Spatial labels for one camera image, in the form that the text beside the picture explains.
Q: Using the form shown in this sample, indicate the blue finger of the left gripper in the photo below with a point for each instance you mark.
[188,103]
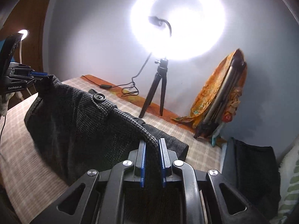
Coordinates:
[39,74]

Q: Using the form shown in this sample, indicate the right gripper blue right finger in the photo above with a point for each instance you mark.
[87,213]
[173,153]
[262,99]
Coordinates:
[167,157]

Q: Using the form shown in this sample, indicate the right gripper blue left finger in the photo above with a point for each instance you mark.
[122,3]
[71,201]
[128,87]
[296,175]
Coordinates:
[138,157]

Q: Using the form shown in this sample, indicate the grey checked pants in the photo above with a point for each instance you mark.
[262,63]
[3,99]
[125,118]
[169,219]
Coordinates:
[73,132]

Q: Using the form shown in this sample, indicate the orange patterned cloth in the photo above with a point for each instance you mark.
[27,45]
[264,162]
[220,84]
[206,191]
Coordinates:
[209,91]

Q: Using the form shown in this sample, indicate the black tripod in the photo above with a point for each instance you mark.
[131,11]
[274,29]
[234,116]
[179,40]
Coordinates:
[161,75]

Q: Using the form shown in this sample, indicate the black fabric pile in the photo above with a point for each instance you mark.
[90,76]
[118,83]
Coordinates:
[253,171]

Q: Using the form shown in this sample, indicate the beige checked bed sheet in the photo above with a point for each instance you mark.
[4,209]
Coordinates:
[39,195]

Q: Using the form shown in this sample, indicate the white green leaf pillow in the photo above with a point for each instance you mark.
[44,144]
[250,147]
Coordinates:
[289,185]

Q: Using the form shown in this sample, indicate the white ring light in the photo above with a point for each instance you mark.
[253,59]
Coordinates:
[178,30]

